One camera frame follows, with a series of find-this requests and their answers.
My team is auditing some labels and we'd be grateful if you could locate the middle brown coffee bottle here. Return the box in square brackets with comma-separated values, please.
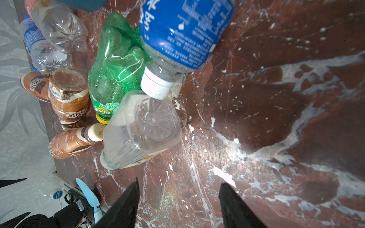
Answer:
[48, 67, 89, 131]

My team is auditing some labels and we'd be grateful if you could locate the top brown coffee bottle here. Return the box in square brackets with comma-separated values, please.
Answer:
[20, 71, 50, 103]

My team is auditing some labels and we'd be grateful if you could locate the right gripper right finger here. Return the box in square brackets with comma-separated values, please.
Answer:
[219, 182, 267, 228]

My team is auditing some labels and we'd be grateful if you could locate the blue label water bottle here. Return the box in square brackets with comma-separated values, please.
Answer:
[139, 0, 235, 100]

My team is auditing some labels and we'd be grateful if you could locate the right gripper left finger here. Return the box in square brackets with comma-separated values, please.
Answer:
[94, 178, 140, 228]

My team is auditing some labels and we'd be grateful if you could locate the light blue plastic trowel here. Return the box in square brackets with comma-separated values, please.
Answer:
[76, 178, 103, 224]

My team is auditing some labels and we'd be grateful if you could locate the clear square bottle green-white cap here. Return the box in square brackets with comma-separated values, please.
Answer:
[100, 91, 183, 170]

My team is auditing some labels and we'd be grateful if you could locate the teal bin with yellow rim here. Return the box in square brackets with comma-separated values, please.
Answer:
[58, 0, 107, 12]

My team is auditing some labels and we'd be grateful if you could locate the red label bottle yellow cap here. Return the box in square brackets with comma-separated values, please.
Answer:
[24, 0, 88, 54]

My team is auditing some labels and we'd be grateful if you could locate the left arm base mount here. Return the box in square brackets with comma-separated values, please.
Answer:
[17, 192, 95, 228]

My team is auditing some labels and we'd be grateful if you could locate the Pepsi bottle blue cap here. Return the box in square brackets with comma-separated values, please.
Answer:
[20, 14, 73, 75]

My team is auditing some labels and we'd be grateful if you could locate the bottom brown coffee bottle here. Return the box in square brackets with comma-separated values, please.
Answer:
[48, 123, 106, 160]

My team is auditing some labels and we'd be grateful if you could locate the green Sprite bottle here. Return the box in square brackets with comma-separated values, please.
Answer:
[88, 12, 150, 124]

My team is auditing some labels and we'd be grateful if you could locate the brown coffee bottle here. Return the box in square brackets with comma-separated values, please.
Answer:
[20, 71, 50, 103]
[48, 123, 106, 160]
[48, 67, 89, 131]

